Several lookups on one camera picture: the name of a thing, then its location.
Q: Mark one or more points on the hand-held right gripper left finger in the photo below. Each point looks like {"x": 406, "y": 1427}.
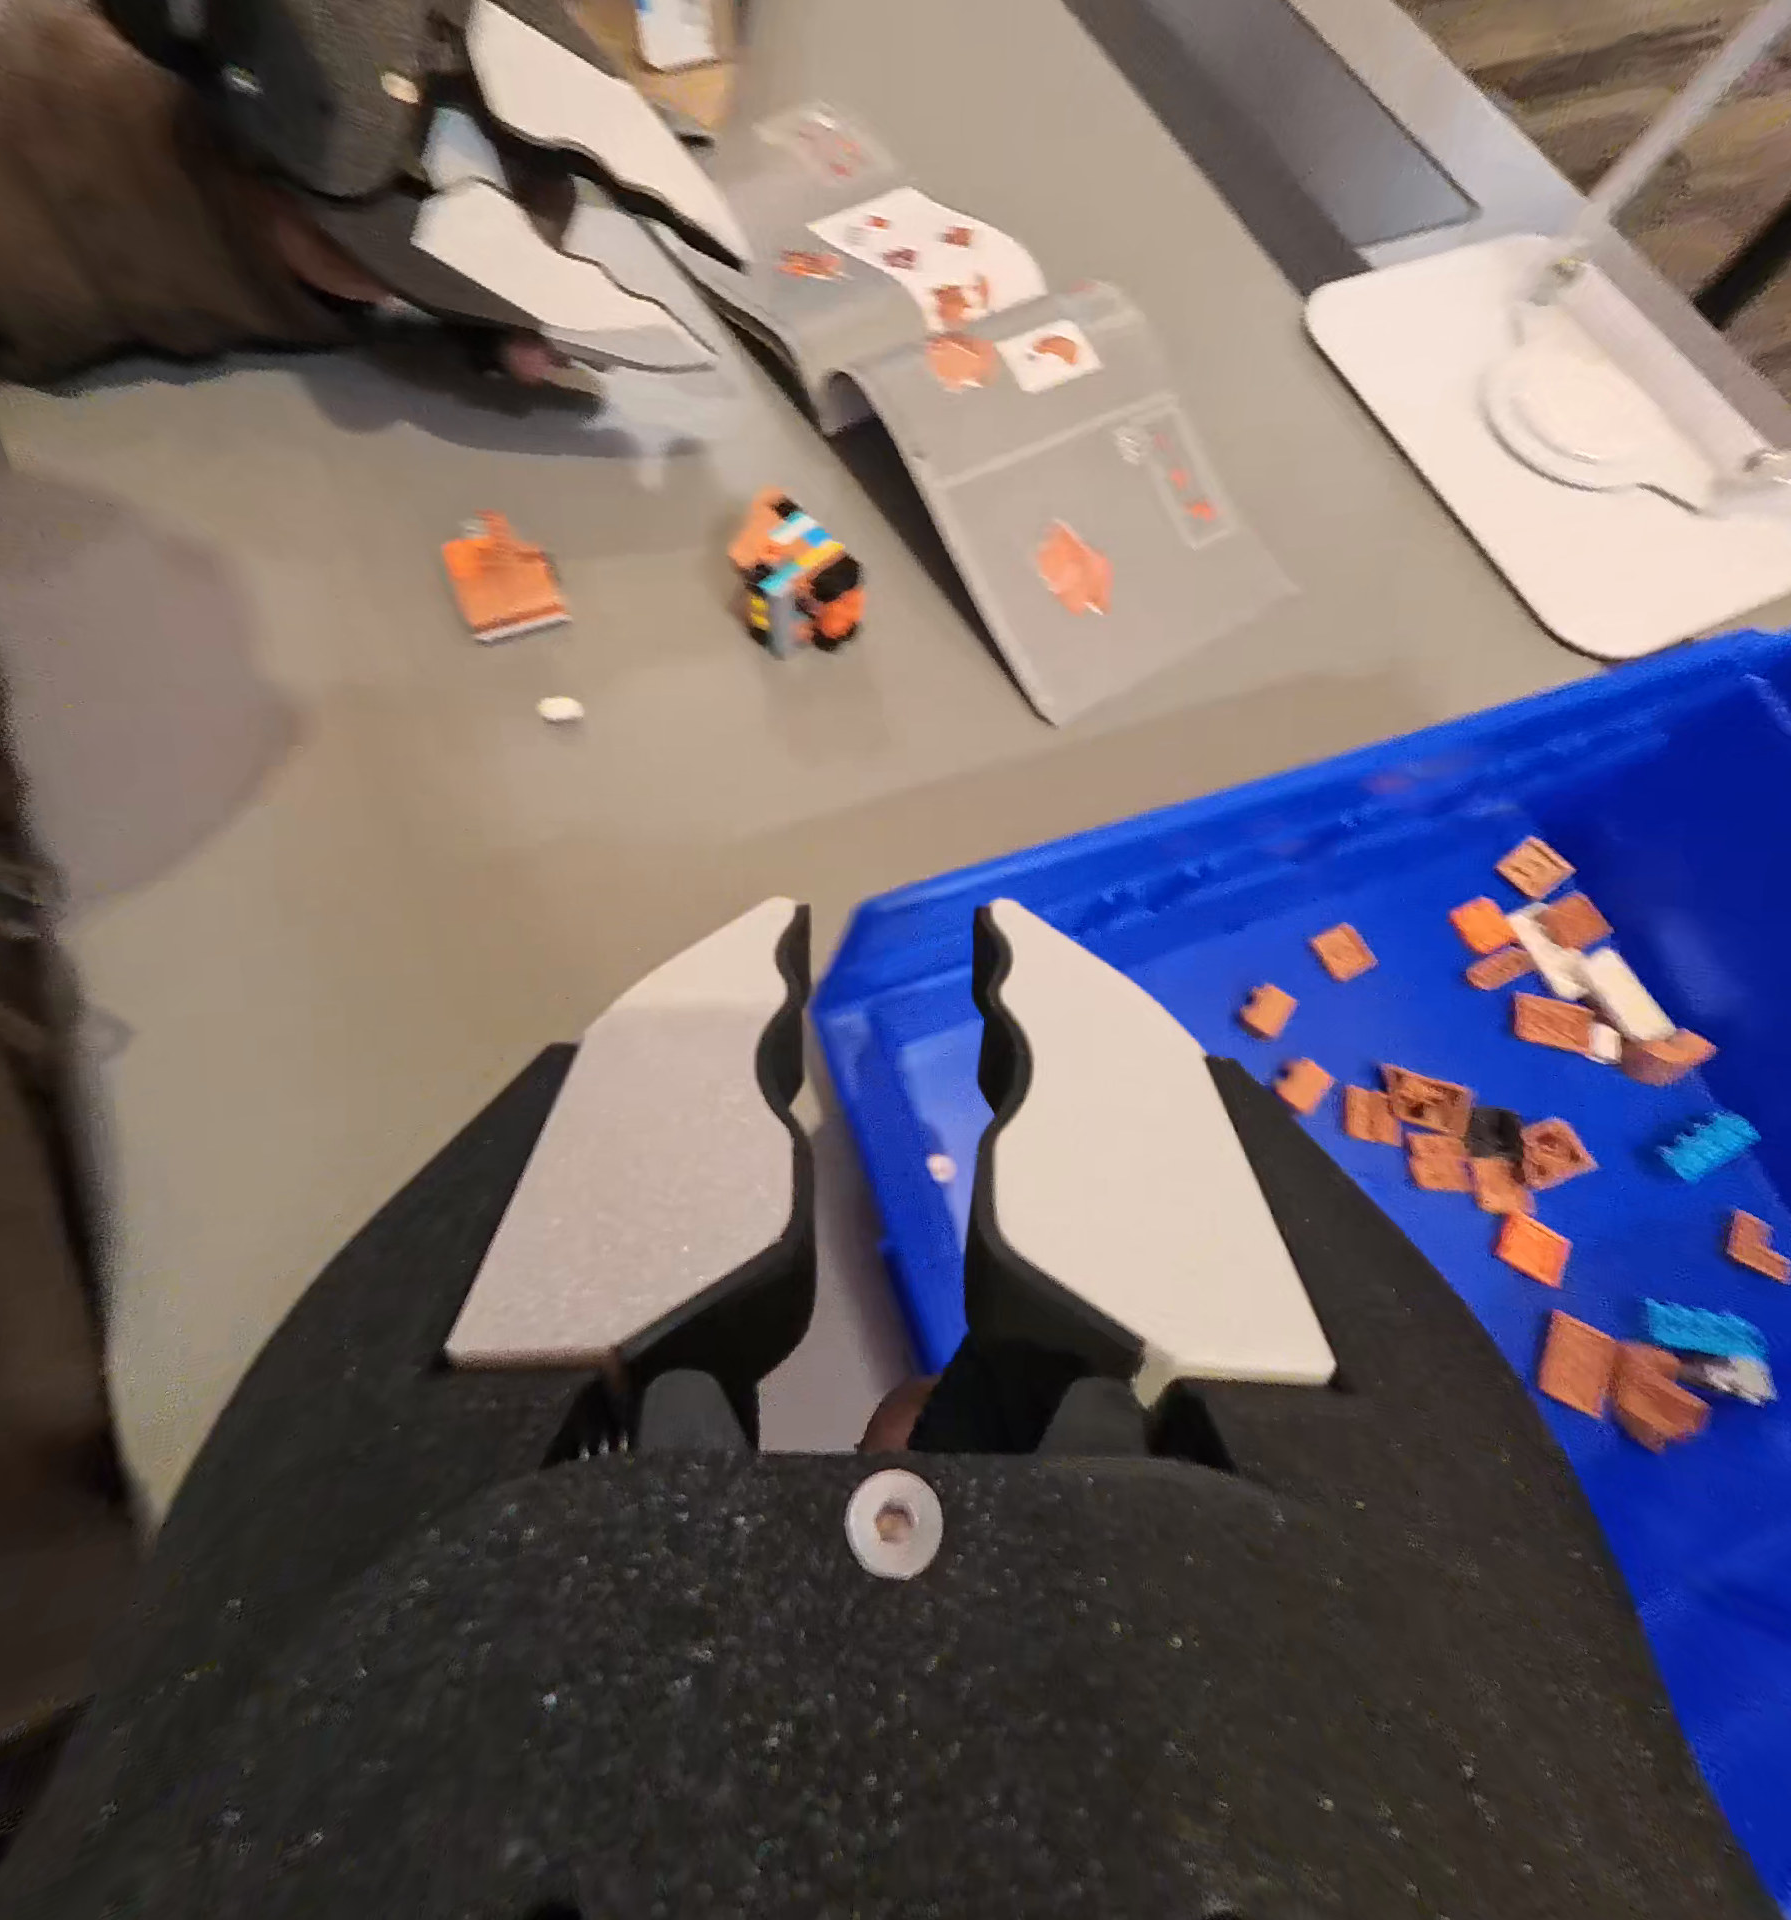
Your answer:
{"x": 641, "y": 1155}

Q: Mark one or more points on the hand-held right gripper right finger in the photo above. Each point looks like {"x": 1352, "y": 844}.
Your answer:
{"x": 1135, "y": 1170}

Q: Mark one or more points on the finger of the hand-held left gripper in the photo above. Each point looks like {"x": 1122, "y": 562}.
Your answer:
{"x": 595, "y": 112}
{"x": 551, "y": 287}

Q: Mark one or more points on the pile of orange toy bricks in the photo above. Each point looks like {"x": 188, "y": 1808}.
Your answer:
{"x": 1433, "y": 1109}

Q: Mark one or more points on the blue plastic bin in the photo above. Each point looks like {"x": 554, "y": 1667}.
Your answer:
{"x": 1705, "y": 1576}

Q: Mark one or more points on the grey desk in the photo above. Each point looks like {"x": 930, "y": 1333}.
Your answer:
{"x": 461, "y": 899}

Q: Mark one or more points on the person's left hand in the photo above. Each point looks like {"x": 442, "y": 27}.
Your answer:
{"x": 539, "y": 366}

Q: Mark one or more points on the cardboard box with white card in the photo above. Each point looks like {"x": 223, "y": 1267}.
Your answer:
{"x": 678, "y": 38}

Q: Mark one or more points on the small clear plastic bag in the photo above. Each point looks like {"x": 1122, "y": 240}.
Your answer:
{"x": 843, "y": 147}

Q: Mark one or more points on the small orange brick plate assembly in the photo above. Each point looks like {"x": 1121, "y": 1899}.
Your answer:
{"x": 505, "y": 585}

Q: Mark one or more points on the multicoloured toy brick build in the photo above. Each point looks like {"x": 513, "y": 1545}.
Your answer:
{"x": 791, "y": 576}

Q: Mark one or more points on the small white toy piece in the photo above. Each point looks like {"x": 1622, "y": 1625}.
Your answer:
{"x": 561, "y": 710}

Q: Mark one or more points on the open grey instruction booklet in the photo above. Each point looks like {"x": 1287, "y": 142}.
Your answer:
{"x": 1015, "y": 496}

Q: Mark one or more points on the white toy brick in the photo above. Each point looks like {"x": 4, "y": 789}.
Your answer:
{"x": 1622, "y": 990}

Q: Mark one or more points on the light blue toy brick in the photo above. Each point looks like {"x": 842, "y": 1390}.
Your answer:
{"x": 1707, "y": 1147}
{"x": 1698, "y": 1330}

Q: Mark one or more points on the white lamp base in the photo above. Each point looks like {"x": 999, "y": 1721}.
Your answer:
{"x": 1448, "y": 405}

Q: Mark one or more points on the black pole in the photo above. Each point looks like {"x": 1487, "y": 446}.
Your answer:
{"x": 1781, "y": 226}

